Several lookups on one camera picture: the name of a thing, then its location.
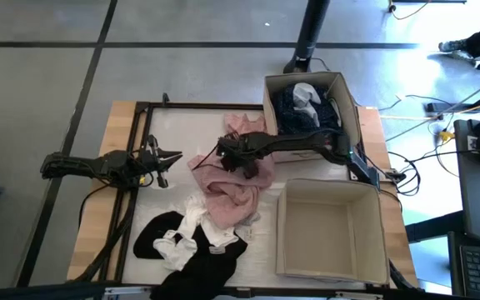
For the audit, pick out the black garment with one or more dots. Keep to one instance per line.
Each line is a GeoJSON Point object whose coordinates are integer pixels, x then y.
{"type": "Point", "coordinates": [206, 271]}

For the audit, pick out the black overhead rig beam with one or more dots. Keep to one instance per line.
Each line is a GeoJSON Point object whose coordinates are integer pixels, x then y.
{"type": "Point", "coordinates": [36, 292]}

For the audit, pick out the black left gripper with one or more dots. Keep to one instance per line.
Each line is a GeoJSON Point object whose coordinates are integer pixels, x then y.
{"type": "Point", "coordinates": [150, 162]}

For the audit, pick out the light grey garment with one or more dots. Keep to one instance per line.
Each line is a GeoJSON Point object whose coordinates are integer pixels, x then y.
{"type": "Point", "coordinates": [306, 100]}

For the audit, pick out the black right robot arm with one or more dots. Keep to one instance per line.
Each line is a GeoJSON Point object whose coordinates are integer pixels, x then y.
{"type": "Point", "coordinates": [306, 142]}

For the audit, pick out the black table foot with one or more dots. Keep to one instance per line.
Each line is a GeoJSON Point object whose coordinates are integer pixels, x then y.
{"type": "Point", "coordinates": [431, 228]}

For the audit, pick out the upper cardboard box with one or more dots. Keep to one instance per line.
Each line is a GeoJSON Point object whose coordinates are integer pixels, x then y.
{"type": "Point", "coordinates": [350, 108]}

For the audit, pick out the beige fabric bin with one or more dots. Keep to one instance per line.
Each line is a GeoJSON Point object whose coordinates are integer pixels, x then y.
{"type": "Point", "coordinates": [319, 233]}

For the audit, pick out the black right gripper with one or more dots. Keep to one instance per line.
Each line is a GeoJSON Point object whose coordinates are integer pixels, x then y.
{"type": "Point", "coordinates": [244, 148]}

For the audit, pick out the person's shoe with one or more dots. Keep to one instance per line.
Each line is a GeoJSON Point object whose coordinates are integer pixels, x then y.
{"type": "Point", "coordinates": [452, 45]}

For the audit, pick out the white table mat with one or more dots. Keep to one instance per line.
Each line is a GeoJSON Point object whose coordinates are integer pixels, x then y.
{"type": "Point", "coordinates": [190, 129]}

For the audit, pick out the pink garment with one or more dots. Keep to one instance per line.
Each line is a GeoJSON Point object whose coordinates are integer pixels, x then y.
{"type": "Point", "coordinates": [227, 196]}

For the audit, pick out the black stand pole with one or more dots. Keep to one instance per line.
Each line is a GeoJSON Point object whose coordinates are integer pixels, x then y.
{"type": "Point", "coordinates": [308, 29]}

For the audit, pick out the black floor bar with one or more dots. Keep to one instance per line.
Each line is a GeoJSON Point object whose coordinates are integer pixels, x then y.
{"type": "Point", "coordinates": [465, 108]}

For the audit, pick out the white garment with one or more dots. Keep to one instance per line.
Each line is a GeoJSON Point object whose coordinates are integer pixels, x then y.
{"type": "Point", "coordinates": [177, 252]}

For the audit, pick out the dark navy garment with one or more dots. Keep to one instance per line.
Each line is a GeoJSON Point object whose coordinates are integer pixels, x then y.
{"type": "Point", "coordinates": [294, 116]}

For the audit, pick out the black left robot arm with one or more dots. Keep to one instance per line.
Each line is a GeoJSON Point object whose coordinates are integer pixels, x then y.
{"type": "Point", "coordinates": [77, 165]}

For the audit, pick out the black metal table frame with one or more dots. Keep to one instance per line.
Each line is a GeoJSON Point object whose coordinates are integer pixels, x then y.
{"type": "Point", "coordinates": [190, 106]}

